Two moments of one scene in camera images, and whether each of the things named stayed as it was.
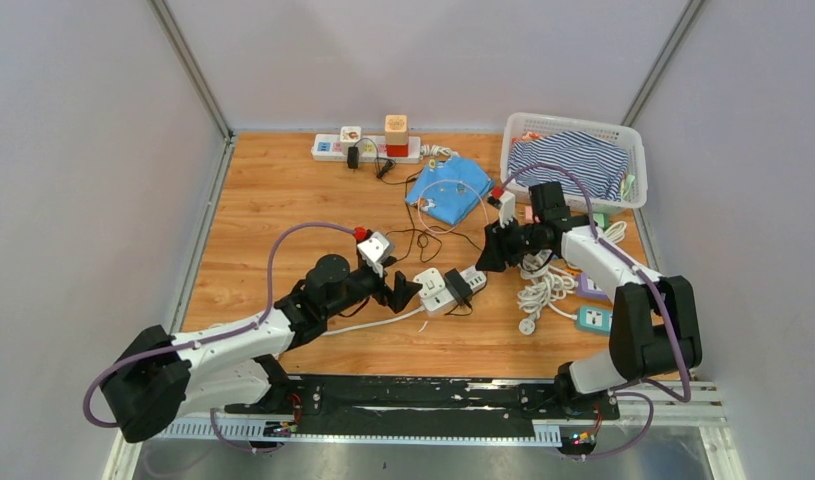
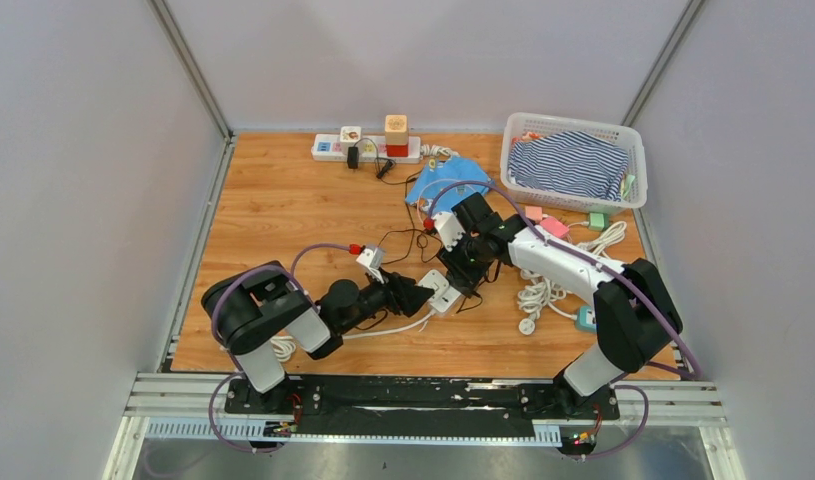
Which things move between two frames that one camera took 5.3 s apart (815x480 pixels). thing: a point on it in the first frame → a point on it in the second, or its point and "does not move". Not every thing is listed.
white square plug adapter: x=432 y=282 does not move
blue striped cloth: x=600 y=165 does not move
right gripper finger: x=498 y=251 → x=464 y=272
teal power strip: x=594 y=319 does not move
